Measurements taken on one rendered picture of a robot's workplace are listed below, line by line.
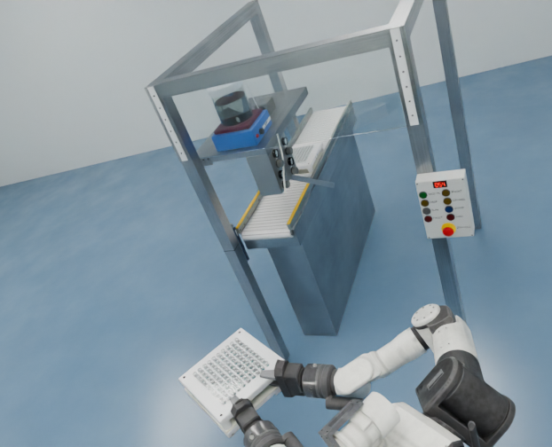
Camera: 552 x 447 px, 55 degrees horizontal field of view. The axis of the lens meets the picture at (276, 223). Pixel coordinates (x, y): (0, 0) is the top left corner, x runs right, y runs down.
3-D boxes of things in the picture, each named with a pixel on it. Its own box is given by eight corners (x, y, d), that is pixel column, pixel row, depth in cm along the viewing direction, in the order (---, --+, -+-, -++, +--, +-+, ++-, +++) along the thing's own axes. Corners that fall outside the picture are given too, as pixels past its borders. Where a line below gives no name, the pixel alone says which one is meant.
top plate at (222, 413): (179, 382, 159) (177, 378, 158) (242, 331, 169) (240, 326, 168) (222, 427, 140) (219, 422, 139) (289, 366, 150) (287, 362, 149)
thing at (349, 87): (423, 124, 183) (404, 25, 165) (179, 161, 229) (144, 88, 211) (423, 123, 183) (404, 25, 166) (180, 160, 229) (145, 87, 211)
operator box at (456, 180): (474, 236, 197) (464, 177, 184) (427, 239, 205) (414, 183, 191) (475, 226, 202) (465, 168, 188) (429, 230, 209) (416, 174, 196)
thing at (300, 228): (300, 246, 250) (294, 229, 245) (247, 249, 263) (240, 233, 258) (357, 120, 346) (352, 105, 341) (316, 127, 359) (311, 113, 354)
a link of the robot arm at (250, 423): (220, 411, 135) (240, 443, 126) (251, 389, 138) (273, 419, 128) (237, 441, 142) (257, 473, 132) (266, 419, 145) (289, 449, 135)
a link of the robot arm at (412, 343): (372, 341, 139) (434, 300, 136) (394, 372, 140) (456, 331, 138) (378, 359, 129) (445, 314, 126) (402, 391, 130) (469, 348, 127)
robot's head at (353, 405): (392, 436, 89) (365, 400, 89) (358, 474, 86) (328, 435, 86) (374, 432, 95) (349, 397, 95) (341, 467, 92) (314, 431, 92)
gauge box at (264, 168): (282, 193, 230) (267, 153, 219) (261, 196, 234) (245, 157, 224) (297, 167, 246) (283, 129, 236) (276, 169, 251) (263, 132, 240)
